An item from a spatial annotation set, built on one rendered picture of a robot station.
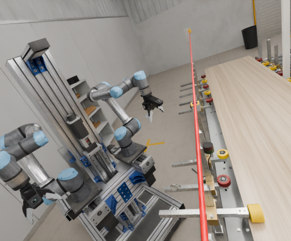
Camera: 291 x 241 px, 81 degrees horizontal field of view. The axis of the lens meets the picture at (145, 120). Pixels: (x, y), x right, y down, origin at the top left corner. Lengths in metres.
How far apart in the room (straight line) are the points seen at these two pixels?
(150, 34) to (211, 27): 2.63
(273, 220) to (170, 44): 8.10
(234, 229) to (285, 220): 0.38
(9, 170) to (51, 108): 0.59
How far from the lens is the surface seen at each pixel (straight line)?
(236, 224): 1.42
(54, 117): 1.37
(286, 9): 2.35
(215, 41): 8.64
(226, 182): 1.24
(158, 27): 8.68
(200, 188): 0.28
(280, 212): 1.15
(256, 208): 1.05
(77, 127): 1.34
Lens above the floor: 1.86
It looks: 25 degrees down
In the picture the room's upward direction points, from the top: 23 degrees counter-clockwise
